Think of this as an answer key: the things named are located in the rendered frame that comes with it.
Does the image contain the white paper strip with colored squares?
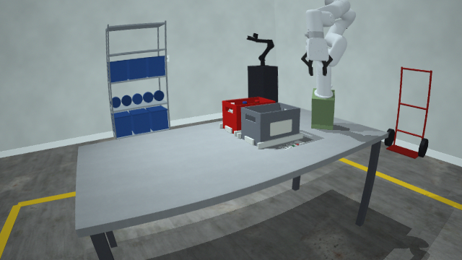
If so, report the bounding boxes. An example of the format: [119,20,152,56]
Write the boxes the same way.
[279,140,304,150]

